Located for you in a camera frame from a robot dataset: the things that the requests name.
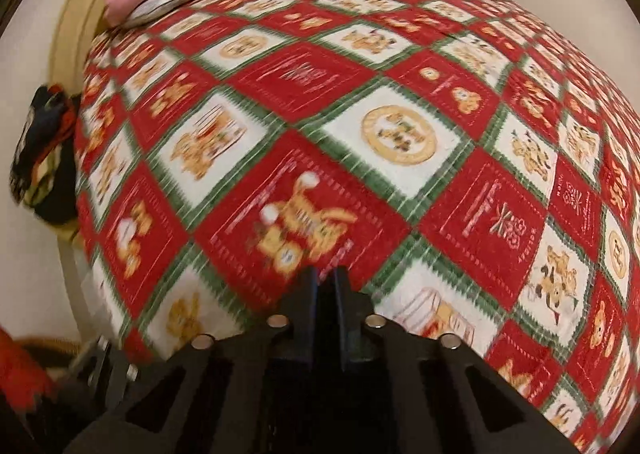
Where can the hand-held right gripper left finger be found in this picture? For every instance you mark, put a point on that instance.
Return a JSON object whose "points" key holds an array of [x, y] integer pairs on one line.
{"points": [[307, 296]]}

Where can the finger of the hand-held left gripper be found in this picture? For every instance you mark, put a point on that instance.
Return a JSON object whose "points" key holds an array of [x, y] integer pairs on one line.
{"points": [[107, 369]]}

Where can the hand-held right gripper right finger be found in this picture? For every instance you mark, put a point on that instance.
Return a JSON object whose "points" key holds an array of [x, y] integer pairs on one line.
{"points": [[342, 296]]}

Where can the red cloth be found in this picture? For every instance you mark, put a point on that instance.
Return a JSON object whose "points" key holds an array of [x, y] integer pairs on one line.
{"points": [[22, 364]]}

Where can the red printed bear blanket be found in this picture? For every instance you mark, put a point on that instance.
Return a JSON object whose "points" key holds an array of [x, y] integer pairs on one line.
{"points": [[400, 84]]}

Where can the dark multicoloured clothes pile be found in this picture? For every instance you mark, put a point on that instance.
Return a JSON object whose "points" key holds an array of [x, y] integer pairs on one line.
{"points": [[45, 154]]}

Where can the cream wooden headboard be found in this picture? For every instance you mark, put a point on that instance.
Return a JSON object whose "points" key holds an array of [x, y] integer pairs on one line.
{"points": [[75, 19]]}

